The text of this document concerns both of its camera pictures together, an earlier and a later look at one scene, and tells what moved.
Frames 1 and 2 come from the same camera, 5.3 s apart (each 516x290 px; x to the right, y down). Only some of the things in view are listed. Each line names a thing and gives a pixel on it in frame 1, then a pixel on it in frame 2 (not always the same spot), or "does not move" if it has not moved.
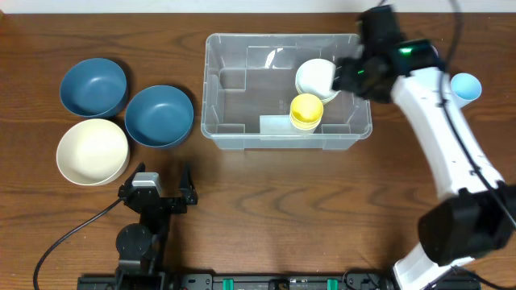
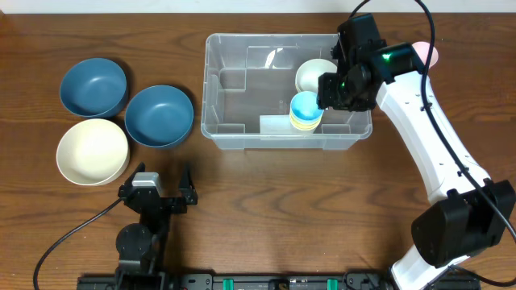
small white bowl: [316, 76] does not move
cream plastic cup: [303, 130] does not move
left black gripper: [174, 207] does not move
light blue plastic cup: [465, 88] -> [303, 106]
